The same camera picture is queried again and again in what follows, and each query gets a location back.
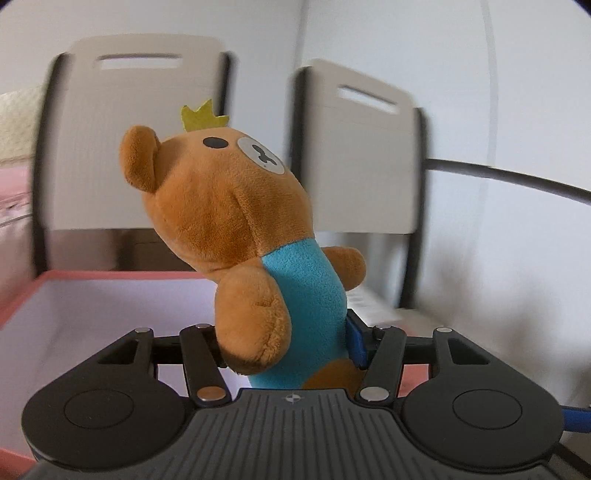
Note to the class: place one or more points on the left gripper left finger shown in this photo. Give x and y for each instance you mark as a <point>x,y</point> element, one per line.
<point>201,362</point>

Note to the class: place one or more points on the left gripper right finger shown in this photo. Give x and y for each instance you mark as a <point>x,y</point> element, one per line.
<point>379,354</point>

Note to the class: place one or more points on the brown teddy bear plush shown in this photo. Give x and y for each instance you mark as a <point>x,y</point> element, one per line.
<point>229,208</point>

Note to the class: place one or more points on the open pink storage box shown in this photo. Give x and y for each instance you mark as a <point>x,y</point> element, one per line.
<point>92,382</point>

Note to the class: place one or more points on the left white chair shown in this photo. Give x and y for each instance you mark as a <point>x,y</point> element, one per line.
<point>110,102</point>

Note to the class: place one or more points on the white chair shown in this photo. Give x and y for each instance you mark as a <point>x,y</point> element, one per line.
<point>359,147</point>
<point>110,102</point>

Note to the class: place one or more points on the right white chair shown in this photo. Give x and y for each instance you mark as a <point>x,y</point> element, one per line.
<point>359,147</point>

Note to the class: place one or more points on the black horizontal bar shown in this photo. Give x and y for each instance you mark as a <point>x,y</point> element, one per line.
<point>482,171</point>

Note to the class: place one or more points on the bed with pink bedding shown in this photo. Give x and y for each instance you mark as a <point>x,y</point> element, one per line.
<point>20,114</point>

